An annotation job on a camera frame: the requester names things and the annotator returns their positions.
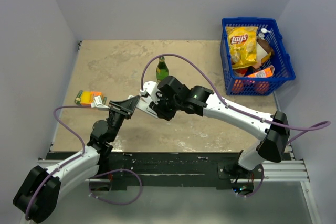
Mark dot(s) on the white cap bottle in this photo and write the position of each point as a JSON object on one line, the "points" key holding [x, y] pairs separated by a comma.
{"points": [[262, 33]]}

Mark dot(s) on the brown white snack package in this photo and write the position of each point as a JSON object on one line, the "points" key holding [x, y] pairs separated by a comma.
{"points": [[264, 50]]}

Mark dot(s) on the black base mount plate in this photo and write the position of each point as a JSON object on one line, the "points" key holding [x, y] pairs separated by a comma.
{"points": [[163, 169]]}

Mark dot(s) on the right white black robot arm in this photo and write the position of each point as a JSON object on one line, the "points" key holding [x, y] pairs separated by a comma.
{"points": [[272, 139]]}

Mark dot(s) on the blue plastic basket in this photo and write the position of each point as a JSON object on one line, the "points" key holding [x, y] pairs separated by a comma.
{"points": [[236, 80]]}

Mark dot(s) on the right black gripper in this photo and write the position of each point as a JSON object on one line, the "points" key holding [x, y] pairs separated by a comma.
{"points": [[159, 109]]}

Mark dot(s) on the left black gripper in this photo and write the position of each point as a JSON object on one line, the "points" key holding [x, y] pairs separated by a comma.
{"points": [[125, 107]]}

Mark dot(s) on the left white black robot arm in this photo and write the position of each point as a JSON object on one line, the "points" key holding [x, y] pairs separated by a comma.
{"points": [[43, 187]]}

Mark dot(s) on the yellow chips bag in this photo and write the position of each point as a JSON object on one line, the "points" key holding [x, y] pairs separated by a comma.
{"points": [[242, 45]]}

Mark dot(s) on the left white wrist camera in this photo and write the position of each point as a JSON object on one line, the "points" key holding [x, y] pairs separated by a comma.
{"points": [[98, 102]]}

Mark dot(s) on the orange carton box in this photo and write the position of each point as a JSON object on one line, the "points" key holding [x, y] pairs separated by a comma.
{"points": [[263, 73]]}

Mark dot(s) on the green glass bottle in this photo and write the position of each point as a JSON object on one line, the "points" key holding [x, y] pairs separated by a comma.
{"points": [[162, 70]]}

